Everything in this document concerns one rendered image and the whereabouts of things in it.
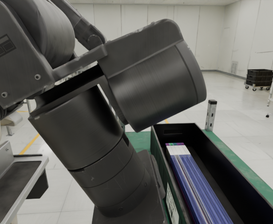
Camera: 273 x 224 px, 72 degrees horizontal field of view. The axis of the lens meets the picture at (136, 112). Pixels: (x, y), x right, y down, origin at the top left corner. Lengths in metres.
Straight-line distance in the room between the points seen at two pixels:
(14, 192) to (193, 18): 9.92
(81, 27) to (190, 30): 9.57
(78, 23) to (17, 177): 0.41
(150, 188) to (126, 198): 0.03
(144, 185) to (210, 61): 10.37
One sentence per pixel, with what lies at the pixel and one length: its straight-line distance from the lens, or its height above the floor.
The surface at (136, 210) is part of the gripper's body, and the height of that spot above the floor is 1.22.
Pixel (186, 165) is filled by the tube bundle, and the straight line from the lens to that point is 0.62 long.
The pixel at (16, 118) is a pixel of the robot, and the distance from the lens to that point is 0.71.
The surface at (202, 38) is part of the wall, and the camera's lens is 10.25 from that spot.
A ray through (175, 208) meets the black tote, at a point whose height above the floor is 1.03.
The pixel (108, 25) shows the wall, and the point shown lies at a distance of 9.52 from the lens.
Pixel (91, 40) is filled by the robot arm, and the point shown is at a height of 1.35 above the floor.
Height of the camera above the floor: 1.34
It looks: 20 degrees down
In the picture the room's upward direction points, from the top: straight up
